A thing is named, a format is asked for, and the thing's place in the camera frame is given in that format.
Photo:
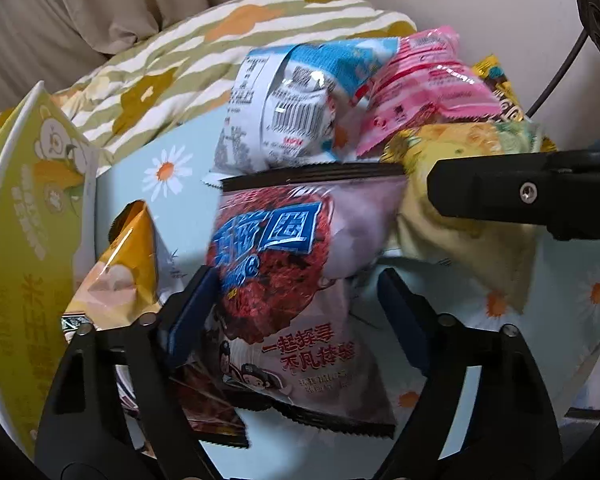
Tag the beige curtain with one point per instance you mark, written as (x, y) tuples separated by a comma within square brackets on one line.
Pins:
[(80, 0)]

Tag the green striped floral blanket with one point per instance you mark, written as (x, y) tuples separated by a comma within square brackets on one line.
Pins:
[(180, 60)]

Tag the pink snack packet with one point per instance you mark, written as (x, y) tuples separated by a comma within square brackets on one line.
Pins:
[(420, 85)]

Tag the dark brown snack packet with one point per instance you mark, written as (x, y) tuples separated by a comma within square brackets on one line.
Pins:
[(210, 405)]

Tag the light blue daisy tablecloth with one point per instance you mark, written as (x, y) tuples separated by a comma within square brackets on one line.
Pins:
[(130, 180)]

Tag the blue and white snack packet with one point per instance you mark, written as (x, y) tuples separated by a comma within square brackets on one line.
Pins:
[(285, 105)]

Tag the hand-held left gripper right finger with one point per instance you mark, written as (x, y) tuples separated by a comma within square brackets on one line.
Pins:
[(395, 300)]

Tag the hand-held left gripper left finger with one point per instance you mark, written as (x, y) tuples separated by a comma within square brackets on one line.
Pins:
[(200, 305)]

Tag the orange snack packet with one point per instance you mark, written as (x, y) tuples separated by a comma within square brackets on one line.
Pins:
[(125, 260)]

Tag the green and white cardboard box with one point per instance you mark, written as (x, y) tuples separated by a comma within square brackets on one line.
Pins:
[(25, 260)]

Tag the pink-white snack bag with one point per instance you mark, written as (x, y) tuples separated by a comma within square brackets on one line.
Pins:
[(290, 270)]

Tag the pale yellow snack packet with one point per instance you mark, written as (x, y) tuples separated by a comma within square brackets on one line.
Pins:
[(430, 240)]

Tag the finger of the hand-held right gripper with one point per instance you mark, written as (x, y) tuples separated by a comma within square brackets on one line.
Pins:
[(480, 190)]

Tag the yellow and brown snack packet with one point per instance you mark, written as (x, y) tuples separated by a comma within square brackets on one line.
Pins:
[(500, 85)]

